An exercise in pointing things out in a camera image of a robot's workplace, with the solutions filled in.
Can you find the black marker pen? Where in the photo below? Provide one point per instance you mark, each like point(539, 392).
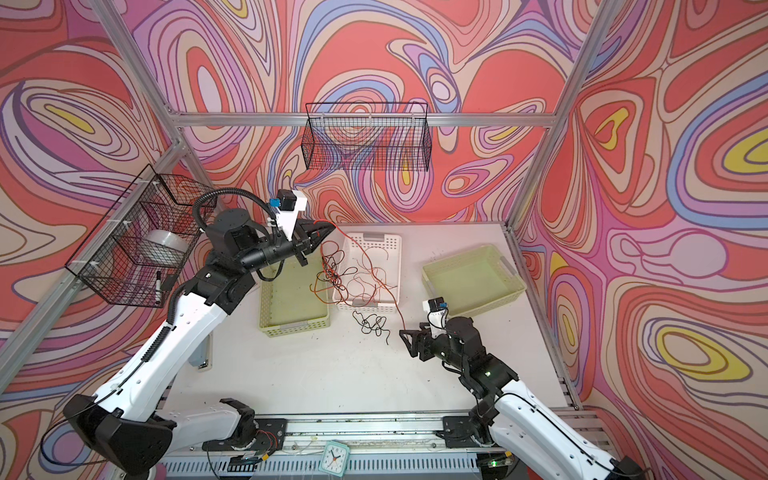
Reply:
point(158, 295)

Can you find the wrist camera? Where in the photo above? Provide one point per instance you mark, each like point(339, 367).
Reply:
point(286, 206)
point(436, 310)

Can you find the black wire basket left wall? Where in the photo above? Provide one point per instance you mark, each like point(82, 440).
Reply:
point(110, 262)

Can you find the small green alarm clock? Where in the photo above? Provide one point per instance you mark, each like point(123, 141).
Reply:
point(334, 459)

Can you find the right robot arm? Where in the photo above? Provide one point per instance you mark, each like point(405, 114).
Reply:
point(507, 414)

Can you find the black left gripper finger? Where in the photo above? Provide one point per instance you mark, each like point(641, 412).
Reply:
point(302, 249)
point(315, 229)

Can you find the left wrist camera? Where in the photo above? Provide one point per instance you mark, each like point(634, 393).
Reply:
point(286, 206)

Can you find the black wire basket back wall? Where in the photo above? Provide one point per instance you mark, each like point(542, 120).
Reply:
point(367, 136)

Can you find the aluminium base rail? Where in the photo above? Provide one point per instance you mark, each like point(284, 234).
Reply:
point(395, 445)

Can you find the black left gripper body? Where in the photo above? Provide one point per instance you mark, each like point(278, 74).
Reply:
point(272, 252)

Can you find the large green perforated basket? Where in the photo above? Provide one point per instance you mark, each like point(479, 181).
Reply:
point(474, 281)

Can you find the white perforated basket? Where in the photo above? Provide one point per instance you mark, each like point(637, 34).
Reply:
point(369, 271)

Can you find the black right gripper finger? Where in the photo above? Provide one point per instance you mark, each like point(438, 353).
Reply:
point(419, 350)
point(415, 336)

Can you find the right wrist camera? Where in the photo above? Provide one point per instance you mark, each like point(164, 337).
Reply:
point(436, 310)

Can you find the black wire basket wall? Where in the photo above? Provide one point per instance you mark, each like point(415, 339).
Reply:
point(367, 136)
point(110, 262)

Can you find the small green perforated basket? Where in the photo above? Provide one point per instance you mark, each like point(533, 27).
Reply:
point(288, 304)

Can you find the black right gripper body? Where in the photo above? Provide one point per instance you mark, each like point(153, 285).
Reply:
point(441, 347)

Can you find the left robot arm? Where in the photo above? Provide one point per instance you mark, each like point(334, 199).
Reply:
point(121, 421)

